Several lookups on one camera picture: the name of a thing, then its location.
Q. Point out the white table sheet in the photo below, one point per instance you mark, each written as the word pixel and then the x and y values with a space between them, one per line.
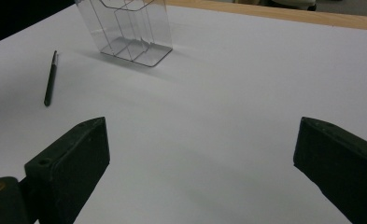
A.
pixel 218 93

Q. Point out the black makeup brush silver ferrule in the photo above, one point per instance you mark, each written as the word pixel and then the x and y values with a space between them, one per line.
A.
pixel 50 84

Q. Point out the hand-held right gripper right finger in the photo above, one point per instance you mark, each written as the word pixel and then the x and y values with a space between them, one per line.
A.
pixel 343 168

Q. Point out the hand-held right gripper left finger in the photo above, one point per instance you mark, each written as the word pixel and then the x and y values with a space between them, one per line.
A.
pixel 72 165

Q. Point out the clear acrylic organizer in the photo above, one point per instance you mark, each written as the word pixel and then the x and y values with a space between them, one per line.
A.
pixel 153 54

